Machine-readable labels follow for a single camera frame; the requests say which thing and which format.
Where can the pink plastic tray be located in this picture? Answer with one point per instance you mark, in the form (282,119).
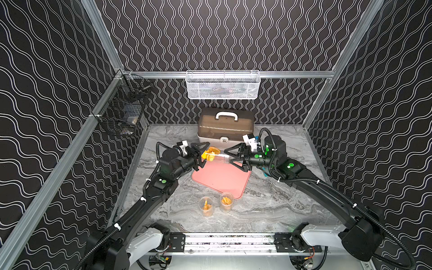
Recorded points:
(222,177)

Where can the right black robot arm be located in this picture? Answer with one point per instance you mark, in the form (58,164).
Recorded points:
(364,229)

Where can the clear cookie jar middle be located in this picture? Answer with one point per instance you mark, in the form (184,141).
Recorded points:
(226,201)

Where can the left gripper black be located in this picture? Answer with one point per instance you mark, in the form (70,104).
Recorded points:
(194,157)

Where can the white wire wall basket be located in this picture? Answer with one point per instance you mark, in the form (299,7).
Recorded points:
(223,84)

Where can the clear cookie jar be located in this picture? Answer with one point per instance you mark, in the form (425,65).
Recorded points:
(226,201)
(206,206)

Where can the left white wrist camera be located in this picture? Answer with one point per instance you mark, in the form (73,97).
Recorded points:
(181,145)

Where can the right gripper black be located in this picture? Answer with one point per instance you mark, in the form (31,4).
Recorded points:
(242,150)

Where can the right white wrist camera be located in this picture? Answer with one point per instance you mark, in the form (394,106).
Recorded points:
(251,140)

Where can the clear cookie jar left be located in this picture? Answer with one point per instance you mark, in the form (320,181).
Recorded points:
(206,206)

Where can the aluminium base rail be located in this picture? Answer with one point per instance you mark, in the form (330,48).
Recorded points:
(199,243)

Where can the brown white storage box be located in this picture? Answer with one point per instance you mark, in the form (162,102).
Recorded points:
(224,128)

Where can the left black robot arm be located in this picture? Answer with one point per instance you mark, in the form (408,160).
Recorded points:
(120,245)

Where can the clear cookie jar handled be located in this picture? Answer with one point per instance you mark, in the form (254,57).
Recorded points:
(222,158)

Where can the black wire wall basket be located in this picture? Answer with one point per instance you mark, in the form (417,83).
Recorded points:
(123,114)

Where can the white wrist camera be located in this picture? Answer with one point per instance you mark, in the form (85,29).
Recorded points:
(251,140)
(181,145)

